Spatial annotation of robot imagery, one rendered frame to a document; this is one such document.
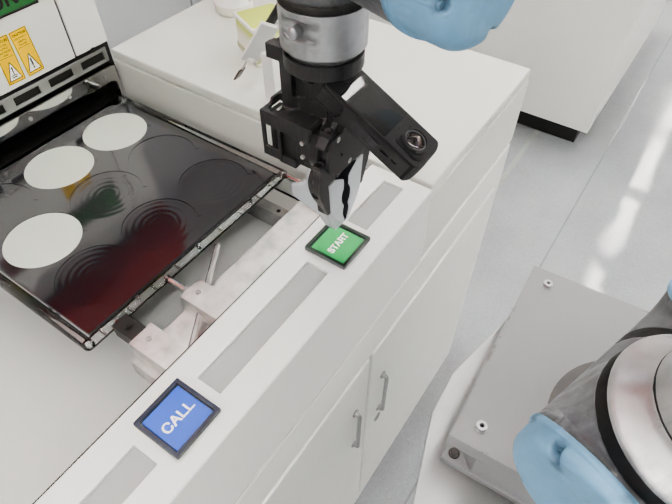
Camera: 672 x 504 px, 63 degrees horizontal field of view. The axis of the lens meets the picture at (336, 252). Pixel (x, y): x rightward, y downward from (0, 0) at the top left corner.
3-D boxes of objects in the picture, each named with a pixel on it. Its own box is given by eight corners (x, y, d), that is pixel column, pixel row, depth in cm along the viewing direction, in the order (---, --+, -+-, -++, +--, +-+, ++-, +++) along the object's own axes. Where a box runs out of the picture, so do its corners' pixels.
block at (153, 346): (134, 356, 64) (127, 342, 62) (156, 335, 66) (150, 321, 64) (184, 391, 61) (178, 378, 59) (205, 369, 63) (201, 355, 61)
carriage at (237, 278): (136, 373, 66) (129, 361, 63) (315, 200, 86) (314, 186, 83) (184, 409, 63) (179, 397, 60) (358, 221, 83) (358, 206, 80)
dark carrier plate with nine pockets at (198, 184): (-72, 218, 77) (-75, 215, 76) (119, 102, 96) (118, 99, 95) (90, 336, 64) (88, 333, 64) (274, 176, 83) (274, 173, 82)
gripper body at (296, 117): (307, 123, 60) (303, 14, 51) (374, 151, 57) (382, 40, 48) (263, 160, 56) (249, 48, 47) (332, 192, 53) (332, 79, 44)
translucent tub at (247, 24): (237, 50, 94) (231, 11, 88) (276, 39, 96) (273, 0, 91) (256, 70, 89) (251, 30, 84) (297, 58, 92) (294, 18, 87)
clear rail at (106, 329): (81, 349, 63) (77, 343, 62) (282, 173, 84) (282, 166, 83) (89, 355, 63) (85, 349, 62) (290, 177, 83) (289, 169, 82)
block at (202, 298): (184, 309, 68) (178, 295, 66) (203, 291, 70) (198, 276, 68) (232, 340, 65) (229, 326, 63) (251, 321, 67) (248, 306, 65)
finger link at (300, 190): (303, 210, 64) (299, 146, 57) (345, 230, 62) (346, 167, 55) (286, 225, 63) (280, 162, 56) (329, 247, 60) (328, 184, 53)
